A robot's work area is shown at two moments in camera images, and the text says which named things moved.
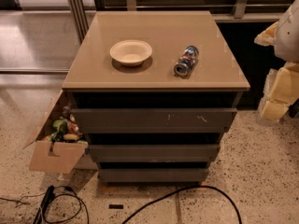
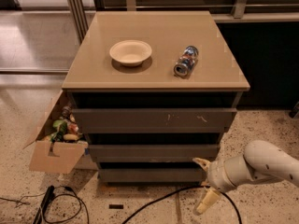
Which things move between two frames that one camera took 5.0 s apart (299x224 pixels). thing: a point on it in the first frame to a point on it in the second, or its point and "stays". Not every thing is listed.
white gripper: [288, 37] to [216, 175]
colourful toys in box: [65, 129] stays
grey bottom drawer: [153, 175] stays
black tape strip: [116, 206] stays
